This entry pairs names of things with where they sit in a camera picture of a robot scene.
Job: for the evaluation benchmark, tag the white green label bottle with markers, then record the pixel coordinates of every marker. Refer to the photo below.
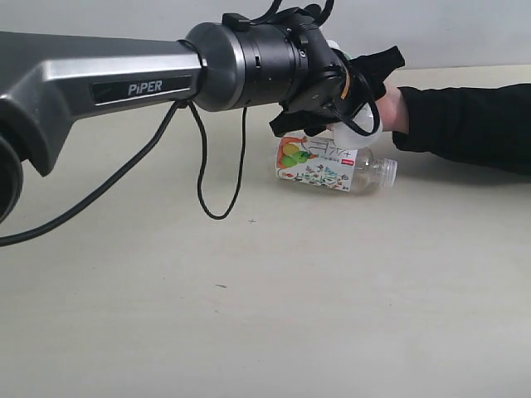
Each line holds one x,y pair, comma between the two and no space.
357,121

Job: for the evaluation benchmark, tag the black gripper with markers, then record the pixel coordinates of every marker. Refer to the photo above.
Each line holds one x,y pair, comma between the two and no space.
321,76

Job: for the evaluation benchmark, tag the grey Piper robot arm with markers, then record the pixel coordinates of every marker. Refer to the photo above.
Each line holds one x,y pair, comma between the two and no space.
48,82

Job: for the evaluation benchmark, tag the person's open right hand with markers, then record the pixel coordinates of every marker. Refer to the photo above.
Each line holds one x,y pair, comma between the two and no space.
393,110

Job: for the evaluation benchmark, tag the black sleeved right forearm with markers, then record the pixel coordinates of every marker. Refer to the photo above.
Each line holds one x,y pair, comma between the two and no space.
479,126

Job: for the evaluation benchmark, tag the clear tea bottle fruit label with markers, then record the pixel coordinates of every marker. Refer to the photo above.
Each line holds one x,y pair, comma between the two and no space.
319,162

